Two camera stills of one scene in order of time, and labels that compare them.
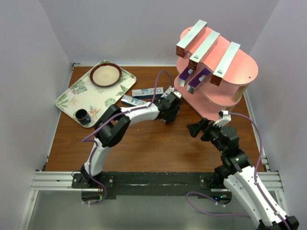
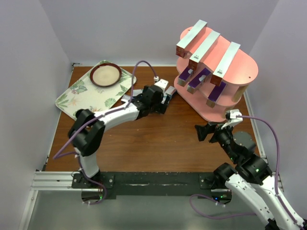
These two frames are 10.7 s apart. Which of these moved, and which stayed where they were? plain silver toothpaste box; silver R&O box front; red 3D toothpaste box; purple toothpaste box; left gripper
Moved: left gripper
Stayed: plain silver toothpaste box; silver R&O box front; red 3D toothpaste box; purple toothpaste box
